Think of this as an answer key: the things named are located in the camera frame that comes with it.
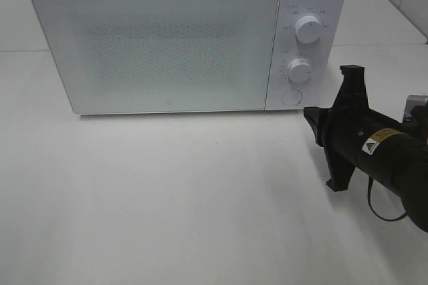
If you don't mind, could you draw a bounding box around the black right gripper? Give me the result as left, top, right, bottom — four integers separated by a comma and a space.
304, 65, 418, 192

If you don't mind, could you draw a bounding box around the round white door button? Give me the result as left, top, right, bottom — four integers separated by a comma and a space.
281, 89, 302, 106

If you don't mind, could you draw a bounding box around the white microwave door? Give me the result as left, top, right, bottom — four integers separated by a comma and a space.
32, 0, 278, 114

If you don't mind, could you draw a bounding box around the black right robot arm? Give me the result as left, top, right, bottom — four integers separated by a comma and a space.
304, 65, 427, 231

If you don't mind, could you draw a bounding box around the lower white timer knob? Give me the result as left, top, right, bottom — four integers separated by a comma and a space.
287, 58, 312, 83

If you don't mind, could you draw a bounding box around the upper white power knob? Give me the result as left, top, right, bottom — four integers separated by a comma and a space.
294, 12, 323, 44

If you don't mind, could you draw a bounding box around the black right camera cable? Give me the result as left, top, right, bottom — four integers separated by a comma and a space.
366, 176, 409, 222

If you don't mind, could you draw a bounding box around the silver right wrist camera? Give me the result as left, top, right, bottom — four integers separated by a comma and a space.
403, 95, 428, 122

